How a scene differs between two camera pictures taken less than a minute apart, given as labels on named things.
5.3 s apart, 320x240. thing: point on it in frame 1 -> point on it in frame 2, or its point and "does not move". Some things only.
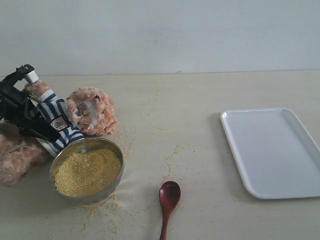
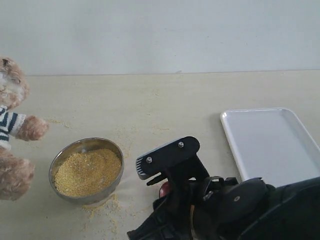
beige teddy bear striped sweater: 87,111 -> 16,172
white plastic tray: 276,156 does not move
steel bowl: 87,170 does not move
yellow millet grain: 83,172 does not move
